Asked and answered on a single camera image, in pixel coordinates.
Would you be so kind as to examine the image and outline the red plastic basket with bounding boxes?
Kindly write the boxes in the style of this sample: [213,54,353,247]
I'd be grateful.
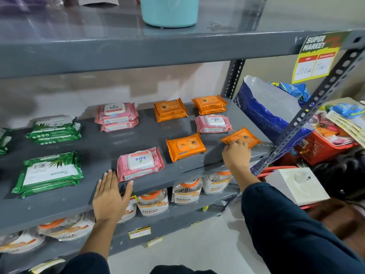
[295,129,359,166]

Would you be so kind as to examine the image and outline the yellow shelf price label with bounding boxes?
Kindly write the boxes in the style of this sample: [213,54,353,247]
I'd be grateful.
[147,236,164,248]
[30,258,66,274]
[128,225,152,240]

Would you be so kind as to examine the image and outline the green wipes pack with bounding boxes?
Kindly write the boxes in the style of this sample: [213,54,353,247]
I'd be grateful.
[19,180,82,199]
[30,115,82,135]
[12,152,84,193]
[25,131,83,145]
[0,127,13,156]

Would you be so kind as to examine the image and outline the white paper card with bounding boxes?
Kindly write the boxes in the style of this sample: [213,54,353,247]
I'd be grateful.
[78,0,120,6]

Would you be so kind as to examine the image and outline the person's right forearm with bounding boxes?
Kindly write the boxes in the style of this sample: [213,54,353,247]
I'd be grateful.
[234,168,365,274]

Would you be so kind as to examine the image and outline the person's left forearm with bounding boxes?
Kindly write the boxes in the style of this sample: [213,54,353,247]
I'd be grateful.
[61,218,121,274]

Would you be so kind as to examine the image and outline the row of orange-lidded clear jars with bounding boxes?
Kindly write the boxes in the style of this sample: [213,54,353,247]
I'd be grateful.
[0,169,233,254]

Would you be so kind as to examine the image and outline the pink wipes pack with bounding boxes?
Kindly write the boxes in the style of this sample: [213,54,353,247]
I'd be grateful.
[118,165,165,182]
[100,119,140,133]
[194,115,233,134]
[95,102,140,125]
[117,147,165,176]

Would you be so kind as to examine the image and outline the black bag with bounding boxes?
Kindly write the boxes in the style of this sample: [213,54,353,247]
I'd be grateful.
[313,151,365,201]

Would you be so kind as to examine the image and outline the teal plastic container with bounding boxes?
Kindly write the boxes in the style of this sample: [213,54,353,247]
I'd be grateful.
[139,0,199,28]

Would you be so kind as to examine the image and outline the heap of mixed small packets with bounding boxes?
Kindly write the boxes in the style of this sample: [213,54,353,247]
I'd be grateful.
[312,103,365,146]

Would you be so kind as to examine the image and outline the yellow price sign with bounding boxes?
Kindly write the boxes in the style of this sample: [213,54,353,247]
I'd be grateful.
[291,31,351,84]

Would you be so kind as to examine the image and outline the white cardboard box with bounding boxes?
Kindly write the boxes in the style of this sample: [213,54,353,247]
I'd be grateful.
[265,167,331,206]

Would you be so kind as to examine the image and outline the brown bag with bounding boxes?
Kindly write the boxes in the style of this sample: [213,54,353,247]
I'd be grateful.
[307,198,365,252]

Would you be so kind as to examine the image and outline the orange wipes pack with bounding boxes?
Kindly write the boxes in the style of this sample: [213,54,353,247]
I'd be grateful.
[153,97,187,116]
[191,95,228,110]
[166,133,208,162]
[220,127,262,149]
[155,111,189,123]
[197,107,227,116]

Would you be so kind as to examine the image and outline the purple plastic packet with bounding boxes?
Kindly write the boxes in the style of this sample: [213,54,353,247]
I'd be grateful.
[0,0,64,12]

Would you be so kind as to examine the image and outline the person's right hand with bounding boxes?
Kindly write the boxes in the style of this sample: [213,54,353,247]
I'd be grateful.
[221,139,252,176]

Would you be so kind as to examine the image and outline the blue and white plastic bag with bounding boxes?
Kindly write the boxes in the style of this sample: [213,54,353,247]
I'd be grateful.
[233,75,314,152]

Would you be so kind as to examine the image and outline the blue snack packets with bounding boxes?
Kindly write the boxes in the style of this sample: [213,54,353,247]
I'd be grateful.
[269,82,311,106]

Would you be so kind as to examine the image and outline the yellow striped paper sheets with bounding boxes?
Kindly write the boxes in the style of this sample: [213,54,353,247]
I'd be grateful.
[326,109,365,149]

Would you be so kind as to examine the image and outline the grey metal shelving rack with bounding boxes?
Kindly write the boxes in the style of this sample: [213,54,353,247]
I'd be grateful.
[0,0,365,274]

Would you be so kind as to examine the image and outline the person's left hand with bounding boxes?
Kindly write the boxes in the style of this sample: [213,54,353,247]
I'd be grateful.
[92,169,135,223]

